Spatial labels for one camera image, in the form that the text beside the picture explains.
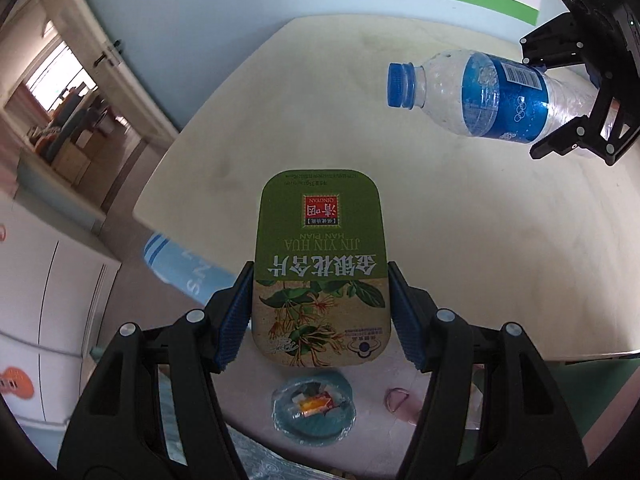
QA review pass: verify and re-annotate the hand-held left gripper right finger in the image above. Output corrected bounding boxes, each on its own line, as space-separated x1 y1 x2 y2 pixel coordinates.
387 260 591 480

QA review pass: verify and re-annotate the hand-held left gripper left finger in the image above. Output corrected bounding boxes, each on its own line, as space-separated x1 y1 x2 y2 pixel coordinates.
57 260 256 480

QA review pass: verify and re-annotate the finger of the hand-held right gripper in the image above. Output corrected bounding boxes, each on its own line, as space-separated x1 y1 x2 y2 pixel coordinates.
519 11 601 78
529 89 640 167

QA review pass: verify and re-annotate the blue label plastic bottle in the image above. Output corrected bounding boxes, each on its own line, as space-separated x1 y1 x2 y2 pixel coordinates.
386 49 623 145

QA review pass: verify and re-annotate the green flower print tin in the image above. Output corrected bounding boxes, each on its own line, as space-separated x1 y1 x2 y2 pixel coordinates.
250 169 392 368

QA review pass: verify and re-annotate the light blue striped cloth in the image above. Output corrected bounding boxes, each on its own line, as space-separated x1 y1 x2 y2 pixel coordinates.
142 231 238 307

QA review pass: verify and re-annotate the pink slipper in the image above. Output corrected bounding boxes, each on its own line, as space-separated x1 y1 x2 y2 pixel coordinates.
384 387 423 423

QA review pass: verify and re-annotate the orange packet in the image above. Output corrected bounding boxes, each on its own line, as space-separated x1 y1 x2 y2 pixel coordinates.
294 394 333 417

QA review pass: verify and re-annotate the teal patterned cloth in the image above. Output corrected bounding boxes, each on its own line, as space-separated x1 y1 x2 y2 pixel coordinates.
165 425 311 480

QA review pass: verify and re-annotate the white wardrobe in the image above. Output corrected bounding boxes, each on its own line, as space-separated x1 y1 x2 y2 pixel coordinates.
0 195 123 431

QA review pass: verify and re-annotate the green cloth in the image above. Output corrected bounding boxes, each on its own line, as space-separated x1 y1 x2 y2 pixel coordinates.
545 357 640 441

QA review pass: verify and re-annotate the cardboard box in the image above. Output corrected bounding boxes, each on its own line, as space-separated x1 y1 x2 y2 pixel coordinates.
50 132 93 181

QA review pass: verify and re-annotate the grey blue sofa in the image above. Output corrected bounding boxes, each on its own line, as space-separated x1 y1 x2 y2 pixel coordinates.
32 107 101 153

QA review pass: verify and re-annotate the white door frame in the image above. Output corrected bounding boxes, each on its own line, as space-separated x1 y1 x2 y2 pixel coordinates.
47 0 181 136

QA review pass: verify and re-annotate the door handle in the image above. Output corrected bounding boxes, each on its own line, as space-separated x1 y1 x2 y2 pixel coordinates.
94 40 123 67

